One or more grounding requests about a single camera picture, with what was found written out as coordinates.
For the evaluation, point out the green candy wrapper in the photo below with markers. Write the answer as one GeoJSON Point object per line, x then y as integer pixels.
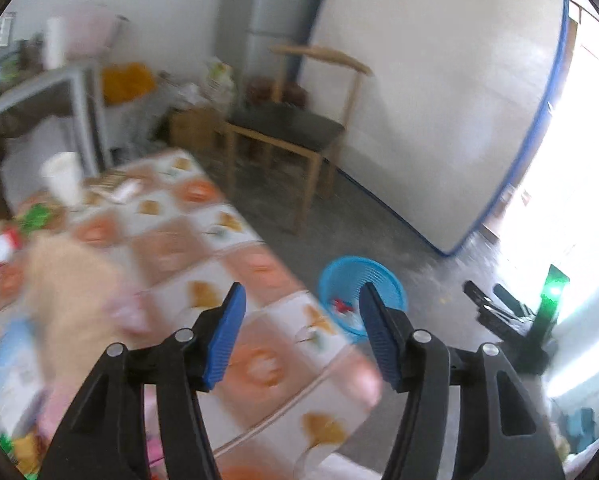
{"type": "Point", "coordinates": [36, 217]}

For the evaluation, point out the silver refrigerator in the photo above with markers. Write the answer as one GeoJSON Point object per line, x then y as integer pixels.
{"type": "Point", "coordinates": [279, 5]}

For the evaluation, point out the white mattress blue edge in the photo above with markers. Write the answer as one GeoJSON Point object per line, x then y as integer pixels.
{"type": "Point", "coordinates": [429, 100]}

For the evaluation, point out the table with patterned cloth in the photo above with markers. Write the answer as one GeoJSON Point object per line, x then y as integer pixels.
{"type": "Point", "coordinates": [259, 270]}

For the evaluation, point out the brown wooden stool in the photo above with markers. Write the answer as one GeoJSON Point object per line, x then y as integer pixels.
{"type": "Point", "coordinates": [264, 91]}

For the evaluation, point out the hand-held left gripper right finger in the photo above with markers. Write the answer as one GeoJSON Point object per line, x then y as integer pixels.
{"type": "Point", "coordinates": [379, 340]}

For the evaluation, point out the pink plastic bag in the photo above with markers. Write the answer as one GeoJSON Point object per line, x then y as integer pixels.
{"type": "Point", "coordinates": [94, 30]}

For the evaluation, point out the wooden chair dark seat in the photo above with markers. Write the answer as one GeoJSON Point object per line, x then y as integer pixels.
{"type": "Point", "coordinates": [284, 127]}

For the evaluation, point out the small white packet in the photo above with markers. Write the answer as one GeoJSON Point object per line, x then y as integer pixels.
{"type": "Point", "coordinates": [125, 190]}

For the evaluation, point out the grey desk white legs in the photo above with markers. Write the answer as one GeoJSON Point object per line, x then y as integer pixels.
{"type": "Point", "coordinates": [44, 85]}

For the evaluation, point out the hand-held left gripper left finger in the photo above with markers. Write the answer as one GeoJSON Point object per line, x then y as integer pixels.
{"type": "Point", "coordinates": [227, 330]}

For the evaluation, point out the yellow plastic bag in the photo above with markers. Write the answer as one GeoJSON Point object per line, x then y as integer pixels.
{"type": "Point", "coordinates": [128, 82]}

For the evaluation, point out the paper towel roll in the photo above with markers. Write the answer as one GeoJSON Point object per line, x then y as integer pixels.
{"type": "Point", "coordinates": [55, 42]}

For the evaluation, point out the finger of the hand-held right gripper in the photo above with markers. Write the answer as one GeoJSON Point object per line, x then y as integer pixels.
{"type": "Point", "coordinates": [499, 325]}
{"type": "Point", "coordinates": [484, 297]}

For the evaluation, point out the white bag green print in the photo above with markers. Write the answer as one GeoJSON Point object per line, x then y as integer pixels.
{"type": "Point", "coordinates": [220, 80]}

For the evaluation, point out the brown cardboard box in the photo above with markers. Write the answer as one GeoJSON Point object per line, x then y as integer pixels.
{"type": "Point", "coordinates": [194, 130]}

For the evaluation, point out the red white wrapper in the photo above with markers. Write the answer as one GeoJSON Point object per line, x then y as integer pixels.
{"type": "Point", "coordinates": [342, 306]}

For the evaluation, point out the white paper cup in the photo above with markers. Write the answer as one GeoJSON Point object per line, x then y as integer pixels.
{"type": "Point", "coordinates": [61, 177]}

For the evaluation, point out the blue plastic basket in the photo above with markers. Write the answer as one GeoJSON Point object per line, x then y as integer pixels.
{"type": "Point", "coordinates": [379, 280]}

